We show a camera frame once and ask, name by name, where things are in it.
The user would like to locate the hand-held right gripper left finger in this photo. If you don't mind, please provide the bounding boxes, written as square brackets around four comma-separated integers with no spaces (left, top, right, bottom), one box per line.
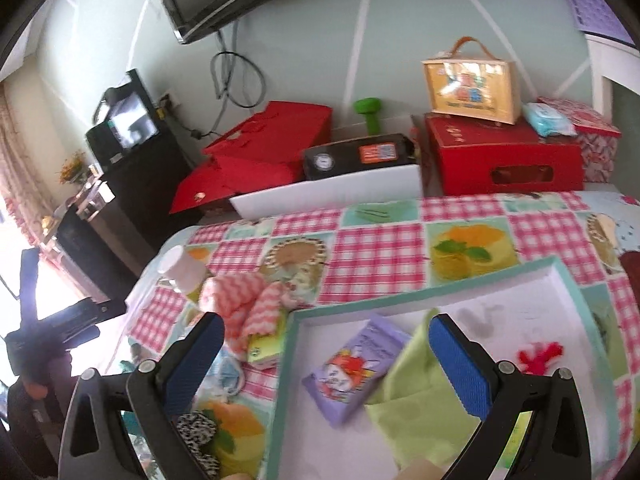
[59,312,226,480]

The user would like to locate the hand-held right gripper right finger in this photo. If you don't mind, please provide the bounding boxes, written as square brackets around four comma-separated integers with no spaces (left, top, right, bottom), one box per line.
[427,312,587,480]

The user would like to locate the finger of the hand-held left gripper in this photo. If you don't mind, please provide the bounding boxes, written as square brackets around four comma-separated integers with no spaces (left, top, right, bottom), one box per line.
[40,300,126,336]
[20,249,41,323]

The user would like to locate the light blue face mask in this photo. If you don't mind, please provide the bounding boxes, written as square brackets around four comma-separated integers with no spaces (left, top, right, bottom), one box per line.
[207,355,246,396]

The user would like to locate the light green cloth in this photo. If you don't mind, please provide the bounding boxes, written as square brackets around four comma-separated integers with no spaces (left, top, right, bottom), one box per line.
[365,307,481,466]

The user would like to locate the green tissue pack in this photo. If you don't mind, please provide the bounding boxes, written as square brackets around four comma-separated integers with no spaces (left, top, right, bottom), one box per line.
[247,332,288,368]

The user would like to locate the pink white knit cloth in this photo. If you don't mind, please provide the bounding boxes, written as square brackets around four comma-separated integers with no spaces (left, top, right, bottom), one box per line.
[199,274,286,348]

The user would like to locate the black white spotted scrunchie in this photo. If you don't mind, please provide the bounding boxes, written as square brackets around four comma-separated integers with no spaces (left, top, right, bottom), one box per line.
[176,409,223,480]

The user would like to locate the red fuzzy hair tie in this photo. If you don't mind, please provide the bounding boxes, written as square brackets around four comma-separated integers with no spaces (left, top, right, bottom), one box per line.
[517,341,563,375]

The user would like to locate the teal shallow box tray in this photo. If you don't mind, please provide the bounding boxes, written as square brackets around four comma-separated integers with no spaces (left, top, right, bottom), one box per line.
[262,256,626,480]

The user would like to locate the purple cartoon pouch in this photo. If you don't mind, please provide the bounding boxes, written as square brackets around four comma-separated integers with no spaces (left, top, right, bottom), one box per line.
[302,312,411,426]

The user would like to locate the white plastic bottle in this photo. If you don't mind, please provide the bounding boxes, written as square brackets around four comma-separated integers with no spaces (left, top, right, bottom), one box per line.
[159,246,206,296]

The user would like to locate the teal plastic toy case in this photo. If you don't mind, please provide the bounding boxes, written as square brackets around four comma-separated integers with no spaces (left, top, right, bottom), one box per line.
[119,407,147,466]

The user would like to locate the tan round disc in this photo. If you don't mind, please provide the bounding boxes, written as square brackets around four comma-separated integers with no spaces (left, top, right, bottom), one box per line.
[397,462,446,480]

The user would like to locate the floral curtain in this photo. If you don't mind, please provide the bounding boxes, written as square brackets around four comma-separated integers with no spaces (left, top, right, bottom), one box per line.
[0,80,61,261]

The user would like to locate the black cabinet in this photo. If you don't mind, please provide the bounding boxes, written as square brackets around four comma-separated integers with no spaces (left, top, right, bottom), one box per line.
[55,132,201,301]

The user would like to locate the yellow artificial flowers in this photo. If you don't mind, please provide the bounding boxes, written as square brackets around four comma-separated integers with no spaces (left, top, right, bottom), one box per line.
[59,152,91,186]

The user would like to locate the flat red box gold emblem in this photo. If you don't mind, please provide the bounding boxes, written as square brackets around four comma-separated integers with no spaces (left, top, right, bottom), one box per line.
[169,155,307,214]

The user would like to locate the small black monitor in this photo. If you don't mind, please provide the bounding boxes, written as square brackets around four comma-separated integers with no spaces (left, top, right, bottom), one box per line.
[86,69,161,161]

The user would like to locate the white tray behind table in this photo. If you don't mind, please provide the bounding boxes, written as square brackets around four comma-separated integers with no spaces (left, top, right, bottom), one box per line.
[229,164,423,218]

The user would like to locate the red box with slot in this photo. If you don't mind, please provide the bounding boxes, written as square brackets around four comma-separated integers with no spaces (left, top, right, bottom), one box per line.
[425,112,586,196]

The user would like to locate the black box round logo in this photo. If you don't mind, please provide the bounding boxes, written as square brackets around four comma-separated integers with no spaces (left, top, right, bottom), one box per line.
[302,133,418,181]

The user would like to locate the red gift box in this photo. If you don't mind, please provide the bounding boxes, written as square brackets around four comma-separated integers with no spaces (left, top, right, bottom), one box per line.
[204,101,333,166]

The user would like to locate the red patterned box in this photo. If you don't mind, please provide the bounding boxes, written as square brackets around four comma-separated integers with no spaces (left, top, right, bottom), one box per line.
[537,97,623,183]

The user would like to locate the blue wet wipes pack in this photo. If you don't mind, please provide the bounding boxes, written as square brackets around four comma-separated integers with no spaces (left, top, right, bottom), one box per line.
[522,102,578,137]

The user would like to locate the green dumbbell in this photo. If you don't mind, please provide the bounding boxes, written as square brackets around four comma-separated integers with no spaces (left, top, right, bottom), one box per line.
[353,97,387,135]

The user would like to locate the black plug cable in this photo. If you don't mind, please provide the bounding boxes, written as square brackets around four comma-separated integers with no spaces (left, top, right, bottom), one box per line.
[165,95,226,142]

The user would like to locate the yellow gift bag with handle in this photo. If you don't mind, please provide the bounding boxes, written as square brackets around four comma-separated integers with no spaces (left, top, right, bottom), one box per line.
[421,36,523,125]

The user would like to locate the black looped cable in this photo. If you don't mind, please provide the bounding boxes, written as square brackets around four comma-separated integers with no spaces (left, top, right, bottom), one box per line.
[210,30,266,108]

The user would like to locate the white shelf frame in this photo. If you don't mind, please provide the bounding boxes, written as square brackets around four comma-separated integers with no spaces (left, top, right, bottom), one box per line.
[585,32,640,131]

